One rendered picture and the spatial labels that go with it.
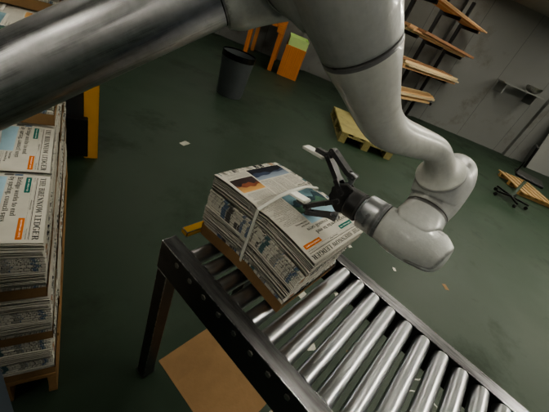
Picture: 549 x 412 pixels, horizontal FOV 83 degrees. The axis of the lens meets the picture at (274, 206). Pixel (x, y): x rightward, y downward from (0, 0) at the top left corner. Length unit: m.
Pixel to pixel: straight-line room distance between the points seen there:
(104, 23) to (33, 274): 0.73
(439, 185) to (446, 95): 9.28
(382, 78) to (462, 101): 9.81
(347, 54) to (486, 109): 10.18
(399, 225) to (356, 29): 0.46
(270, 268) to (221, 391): 0.92
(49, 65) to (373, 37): 0.39
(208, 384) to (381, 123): 1.43
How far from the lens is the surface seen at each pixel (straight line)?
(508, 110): 10.79
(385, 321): 1.11
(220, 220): 0.93
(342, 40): 0.37
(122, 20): 0.48
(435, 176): 0.75
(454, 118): 10.29
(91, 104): 2.59
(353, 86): 0.41
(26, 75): 0.51
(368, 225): 0.75
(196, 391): 1.64
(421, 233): 0.73
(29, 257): 0.99
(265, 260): 0.85
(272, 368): 0.83
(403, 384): 1.01
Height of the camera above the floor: 1.50
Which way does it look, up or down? 33 degrees down
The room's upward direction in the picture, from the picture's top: 24 degrees clockwise
